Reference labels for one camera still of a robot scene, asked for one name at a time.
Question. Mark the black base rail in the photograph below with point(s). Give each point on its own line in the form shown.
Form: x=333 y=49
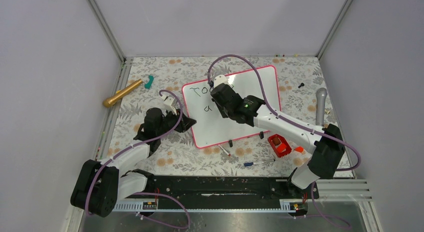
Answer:
x=210 y=192

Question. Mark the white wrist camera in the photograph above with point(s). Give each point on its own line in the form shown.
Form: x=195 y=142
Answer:
x=170 y=103
x=218 y=80

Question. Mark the red plastic box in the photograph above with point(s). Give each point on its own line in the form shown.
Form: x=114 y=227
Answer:
x=283 y=149

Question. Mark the gold microphone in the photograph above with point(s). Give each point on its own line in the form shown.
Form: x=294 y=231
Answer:
x=108 y=102

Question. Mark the teal plastic piece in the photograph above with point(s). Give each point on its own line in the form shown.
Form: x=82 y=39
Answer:
x=149 y=83

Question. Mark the red cap marker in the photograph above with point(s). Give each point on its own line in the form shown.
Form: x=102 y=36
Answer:
x=224 y=150

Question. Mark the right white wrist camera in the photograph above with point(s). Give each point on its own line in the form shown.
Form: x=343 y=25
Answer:
x=218 y=80

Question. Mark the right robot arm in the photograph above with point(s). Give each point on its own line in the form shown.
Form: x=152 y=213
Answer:
x=325 y=148

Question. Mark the blue cap marker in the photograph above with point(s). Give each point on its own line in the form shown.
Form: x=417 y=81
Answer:
x=248 y=164

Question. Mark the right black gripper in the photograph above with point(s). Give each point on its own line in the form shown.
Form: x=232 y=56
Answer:
x=224 y=114

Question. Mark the brown block in box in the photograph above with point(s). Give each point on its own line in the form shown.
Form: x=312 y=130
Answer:
x=276 y=141

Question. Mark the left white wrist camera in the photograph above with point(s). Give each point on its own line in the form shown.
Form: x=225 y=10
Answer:
x=170 y=103

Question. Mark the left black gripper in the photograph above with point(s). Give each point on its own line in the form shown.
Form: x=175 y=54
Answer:
x=185 y=122

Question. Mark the pink framed whiteboard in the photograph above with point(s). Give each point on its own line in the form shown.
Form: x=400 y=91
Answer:
x=210 y=128

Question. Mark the silver microphone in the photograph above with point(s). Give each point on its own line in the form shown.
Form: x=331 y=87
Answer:
x=321 y=95

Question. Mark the red prism block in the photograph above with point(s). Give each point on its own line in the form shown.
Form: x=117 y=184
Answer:
x=299 y=149

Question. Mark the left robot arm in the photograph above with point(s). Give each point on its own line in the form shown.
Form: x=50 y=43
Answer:
x=101 y=184

